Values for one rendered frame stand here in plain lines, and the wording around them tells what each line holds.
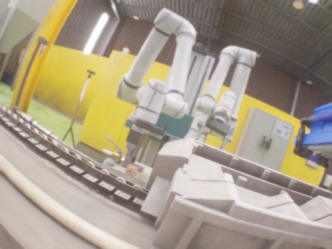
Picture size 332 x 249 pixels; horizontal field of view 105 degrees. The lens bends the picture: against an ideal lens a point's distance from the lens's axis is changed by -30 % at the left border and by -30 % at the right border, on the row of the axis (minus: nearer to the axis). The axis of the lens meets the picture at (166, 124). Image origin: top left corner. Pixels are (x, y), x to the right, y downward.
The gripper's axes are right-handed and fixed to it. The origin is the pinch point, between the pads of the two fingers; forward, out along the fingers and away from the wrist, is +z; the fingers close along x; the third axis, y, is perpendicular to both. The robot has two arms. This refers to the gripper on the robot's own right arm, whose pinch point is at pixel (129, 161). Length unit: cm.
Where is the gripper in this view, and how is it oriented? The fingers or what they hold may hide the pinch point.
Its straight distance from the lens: 72.9
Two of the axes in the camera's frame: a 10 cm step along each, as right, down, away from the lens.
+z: -3.6, 9.3, 0.1
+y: -9.2, -3.6, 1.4
